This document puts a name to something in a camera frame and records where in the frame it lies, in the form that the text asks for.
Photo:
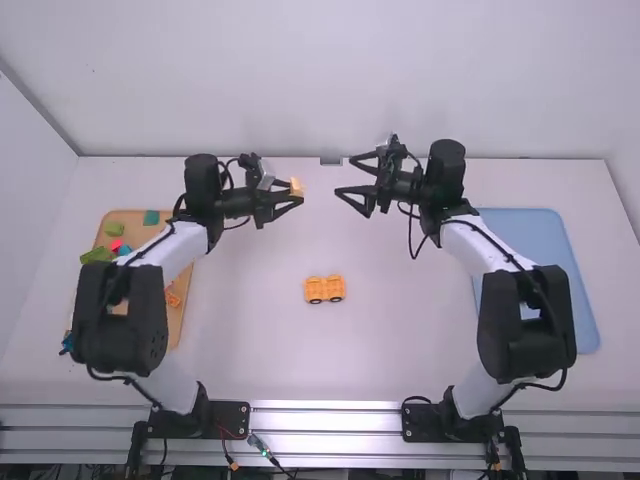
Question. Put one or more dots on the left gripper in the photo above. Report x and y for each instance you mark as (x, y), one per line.
(262, 207)

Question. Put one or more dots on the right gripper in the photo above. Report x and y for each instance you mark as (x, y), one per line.
(387, 185)

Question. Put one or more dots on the yellow toy brick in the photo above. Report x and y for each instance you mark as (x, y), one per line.
(298, 187)

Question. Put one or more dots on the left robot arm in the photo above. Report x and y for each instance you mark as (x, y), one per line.
(170, 250)

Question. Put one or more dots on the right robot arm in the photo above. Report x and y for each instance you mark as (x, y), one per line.
(480, 250)

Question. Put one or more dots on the yellow toy car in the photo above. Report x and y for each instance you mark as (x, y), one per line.
(325, 289)

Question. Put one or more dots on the orange toy brick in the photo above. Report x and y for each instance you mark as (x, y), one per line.
(174, 300)

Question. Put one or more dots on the tan tray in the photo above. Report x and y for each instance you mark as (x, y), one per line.
(132, 227)

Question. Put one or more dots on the teal toy brick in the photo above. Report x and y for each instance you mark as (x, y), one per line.
(125, 250)

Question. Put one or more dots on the olive green toy brick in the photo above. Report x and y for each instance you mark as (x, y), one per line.
(114, 229)

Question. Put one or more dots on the red toy brick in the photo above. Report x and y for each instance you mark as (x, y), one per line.
(116, 245)

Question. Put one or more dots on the lime green toy brick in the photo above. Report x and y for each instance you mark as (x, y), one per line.
(96, 255)

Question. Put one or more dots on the blue mat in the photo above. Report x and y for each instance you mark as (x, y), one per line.
(560, 240)

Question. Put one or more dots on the silver rails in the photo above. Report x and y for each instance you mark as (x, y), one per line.
(325, 415)

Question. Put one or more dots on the blue toy brick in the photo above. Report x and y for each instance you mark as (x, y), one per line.
(68, 345)

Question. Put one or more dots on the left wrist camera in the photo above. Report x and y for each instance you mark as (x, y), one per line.
(267, 180)

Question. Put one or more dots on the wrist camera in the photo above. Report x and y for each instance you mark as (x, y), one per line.
(267, 180)
(387, 144)

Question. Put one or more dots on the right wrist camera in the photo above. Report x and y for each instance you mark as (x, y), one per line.
(387, 144)

